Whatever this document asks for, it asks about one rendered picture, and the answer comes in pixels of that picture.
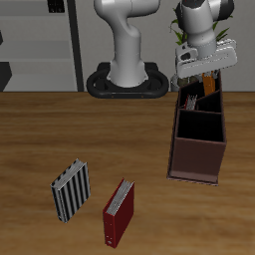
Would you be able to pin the dark grey object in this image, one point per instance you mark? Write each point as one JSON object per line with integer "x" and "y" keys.
{"x": 4, "y": 75}

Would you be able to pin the orange book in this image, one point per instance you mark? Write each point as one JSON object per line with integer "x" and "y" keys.
{"x": 208, "y": 85}

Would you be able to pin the grey shelf unit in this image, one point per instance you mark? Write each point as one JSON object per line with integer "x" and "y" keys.
{"x": 36, "y": 50}

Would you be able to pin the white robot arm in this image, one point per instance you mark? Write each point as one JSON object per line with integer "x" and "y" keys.
{"x": 127, "y": 50}

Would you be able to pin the green pot plant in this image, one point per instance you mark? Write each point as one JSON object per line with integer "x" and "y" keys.
{"x": 177, "y": 33}

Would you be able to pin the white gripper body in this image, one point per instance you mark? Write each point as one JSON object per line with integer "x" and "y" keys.
{"x": 212, "y": 61}

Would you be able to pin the red book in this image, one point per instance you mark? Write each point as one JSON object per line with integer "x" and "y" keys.
{"x": 190, "y": 102}
{"x": 120, "y": 215}

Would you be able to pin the dark brown desk caddy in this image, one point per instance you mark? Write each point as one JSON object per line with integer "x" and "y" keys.
{"x": 197, "y": 159}

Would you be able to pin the black box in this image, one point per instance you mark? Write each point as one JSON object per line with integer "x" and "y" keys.
{"x": 55, "y": 6}

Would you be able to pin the black white striped book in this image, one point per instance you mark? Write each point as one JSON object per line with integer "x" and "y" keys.
{"x": 73, "y": 192}

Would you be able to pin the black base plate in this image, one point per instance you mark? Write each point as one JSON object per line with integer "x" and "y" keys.
{"x": 96, "y": 87}

